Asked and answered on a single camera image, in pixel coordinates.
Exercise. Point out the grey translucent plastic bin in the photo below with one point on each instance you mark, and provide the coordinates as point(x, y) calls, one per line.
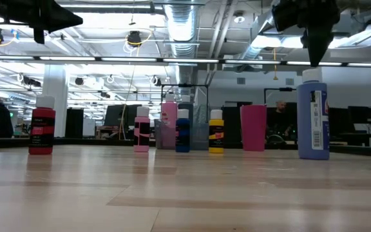
point(200, 135)

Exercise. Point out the small red paint bottle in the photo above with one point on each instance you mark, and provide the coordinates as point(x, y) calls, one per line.
point(42, 129)

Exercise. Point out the large dark monitor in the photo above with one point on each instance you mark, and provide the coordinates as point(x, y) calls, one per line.
point(124, 114)

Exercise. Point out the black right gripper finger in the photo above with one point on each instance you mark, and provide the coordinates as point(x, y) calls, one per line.
point(324, 40)
point(314, 42)

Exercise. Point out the small dark blue paint bottle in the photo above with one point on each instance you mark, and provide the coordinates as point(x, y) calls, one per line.
point(182, 135)

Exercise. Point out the small yellow paint bottle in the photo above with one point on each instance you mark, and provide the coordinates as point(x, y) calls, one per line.
point(216, 132)

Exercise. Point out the small dark monitor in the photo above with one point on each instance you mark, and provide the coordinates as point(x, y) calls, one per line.
point(361, 114)

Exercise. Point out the upright silver spiral duct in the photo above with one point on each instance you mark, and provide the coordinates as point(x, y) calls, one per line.
point(182, 32)

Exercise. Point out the black cabinet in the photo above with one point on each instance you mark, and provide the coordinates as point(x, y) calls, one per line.
point(74, 124)

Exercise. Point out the grey wall vent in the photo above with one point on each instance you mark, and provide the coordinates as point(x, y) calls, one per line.
point(241, 81)
point(289, 81)

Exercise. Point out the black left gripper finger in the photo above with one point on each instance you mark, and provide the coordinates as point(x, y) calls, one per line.
point(61, 11)
point(61, 24)

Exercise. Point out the large silver ventilation duct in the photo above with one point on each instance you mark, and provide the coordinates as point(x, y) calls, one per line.
point(253, 51)

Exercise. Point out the round ceiling detector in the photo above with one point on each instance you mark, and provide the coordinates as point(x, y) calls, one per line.
point(239, 18)

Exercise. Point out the dark desk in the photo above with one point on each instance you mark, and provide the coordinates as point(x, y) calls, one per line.
point(359, 134)

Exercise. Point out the white pillar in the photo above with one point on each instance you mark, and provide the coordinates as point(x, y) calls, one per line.
point(55, 87)

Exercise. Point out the small pink paint bottle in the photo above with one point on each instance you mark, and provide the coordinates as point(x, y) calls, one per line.
point(141, 135)

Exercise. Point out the pinkish red plastic cup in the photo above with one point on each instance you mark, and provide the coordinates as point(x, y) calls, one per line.
point(253, 129)

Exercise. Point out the large blue paint bottle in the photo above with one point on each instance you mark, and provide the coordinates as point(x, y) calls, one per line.
point(312, 122)

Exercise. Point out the large pink paint bottle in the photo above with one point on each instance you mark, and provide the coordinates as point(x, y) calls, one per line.
point(169, 122)

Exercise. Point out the person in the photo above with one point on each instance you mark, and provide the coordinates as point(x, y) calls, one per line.
point(4, 119)
point(280, 119)

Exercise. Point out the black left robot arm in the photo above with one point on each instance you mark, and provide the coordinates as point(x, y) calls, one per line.
point(5, 9)

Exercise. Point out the long ceiling light strip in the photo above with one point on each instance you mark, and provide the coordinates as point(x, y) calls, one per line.
point(314, 63)

